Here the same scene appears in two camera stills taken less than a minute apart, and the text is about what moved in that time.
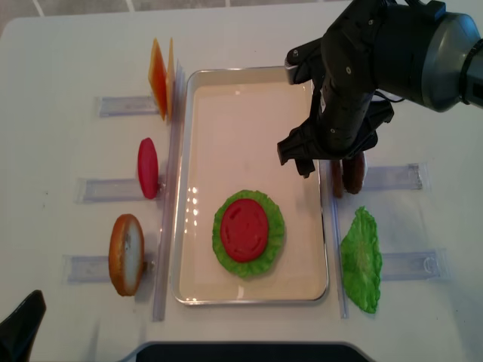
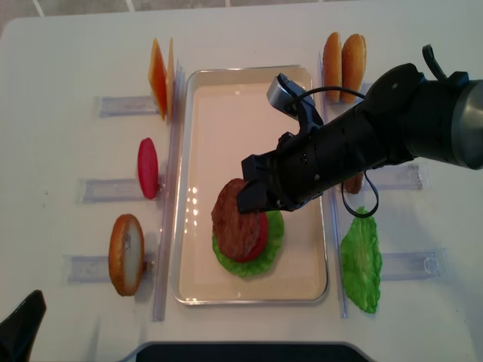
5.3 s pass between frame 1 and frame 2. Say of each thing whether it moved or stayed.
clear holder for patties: stayed
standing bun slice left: stayed
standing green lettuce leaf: stayed
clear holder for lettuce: stayed
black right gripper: moved
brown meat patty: moved
